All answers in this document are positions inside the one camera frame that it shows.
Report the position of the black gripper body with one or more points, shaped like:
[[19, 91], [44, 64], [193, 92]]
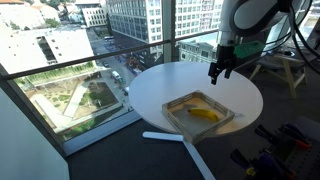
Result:
[[225, 57]]

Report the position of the black blue clamp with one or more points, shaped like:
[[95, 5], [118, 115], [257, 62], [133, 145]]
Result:
[[266, 167]]

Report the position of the light wooden tray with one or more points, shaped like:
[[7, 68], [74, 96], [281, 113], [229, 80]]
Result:
[[192, 127]]

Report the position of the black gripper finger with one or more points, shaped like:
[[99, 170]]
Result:
[[228, 72], [213, 73]]

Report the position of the yellow banana plush toy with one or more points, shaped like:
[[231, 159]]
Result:
[[205, 113]]

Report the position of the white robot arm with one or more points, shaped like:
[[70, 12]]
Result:
[[241, 20]]

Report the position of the wooden stool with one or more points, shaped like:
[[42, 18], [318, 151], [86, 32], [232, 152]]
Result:
[[284, 65]]

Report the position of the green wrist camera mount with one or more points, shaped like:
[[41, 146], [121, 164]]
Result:
[[247, 49]]

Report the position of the round white table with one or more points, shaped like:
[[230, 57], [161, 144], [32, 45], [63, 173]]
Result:
[[165, 82]]

